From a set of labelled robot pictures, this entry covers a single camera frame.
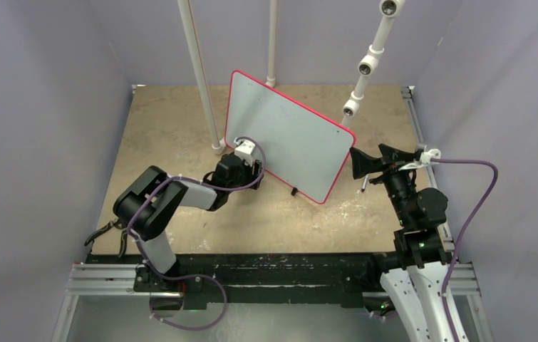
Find aluminium frame rail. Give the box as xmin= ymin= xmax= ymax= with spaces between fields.
xmin=51 ymin=263 xmax=493 ymax=341

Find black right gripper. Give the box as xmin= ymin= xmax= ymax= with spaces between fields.
xmin=350 ymin=143 xmax=419 ymax=224

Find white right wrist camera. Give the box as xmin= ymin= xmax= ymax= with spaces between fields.
xmin=398 ymin=148 xmax=442 ymax=171

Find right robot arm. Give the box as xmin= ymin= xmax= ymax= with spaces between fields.
xmin=349 ymin=144 xmax=467 ymax=341

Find white PVC pole with fittings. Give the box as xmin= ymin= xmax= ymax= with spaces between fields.
xmin=341 ymin=0 xmax=406 ymax=127

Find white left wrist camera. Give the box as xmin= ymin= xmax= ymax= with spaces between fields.
xmin=234 ymin=139 xmax=256 ymax=167

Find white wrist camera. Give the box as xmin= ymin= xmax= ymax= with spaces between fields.
xmin=234 ymin=139 xmax=256 ymax=167
xmin=398 ymin=148 xmax=442 ymax=171

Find black pliers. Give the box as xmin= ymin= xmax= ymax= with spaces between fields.
xmin=83 ymin=218 xmax=128 ymax=259

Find pink-framed whiteboard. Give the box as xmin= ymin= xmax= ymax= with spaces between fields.
xmin=224 ymin=70 xmax=356 ymax=204

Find white PVC pole left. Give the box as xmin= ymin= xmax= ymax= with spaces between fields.
xmin=177 ymin=0 xmax=226 ymax=155

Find white PVC pole middle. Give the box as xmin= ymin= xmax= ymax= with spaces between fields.
xmin=265 ymin=0 xmax=279 ymax=87

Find black white marker pen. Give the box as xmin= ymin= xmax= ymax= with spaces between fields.
xmin=361 ymin=174 xmax=370 ymax=192

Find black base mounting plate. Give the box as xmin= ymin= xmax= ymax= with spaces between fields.
xmin=86 ymin=253 xmax=395 ymax=315

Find right side aluminium rail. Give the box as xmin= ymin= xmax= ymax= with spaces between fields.
xmin=401 ymin=85 xmax=458 ymax=264

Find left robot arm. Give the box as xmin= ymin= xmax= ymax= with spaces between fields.
xmin=113 ymin=152 xmax=266 ymax=291

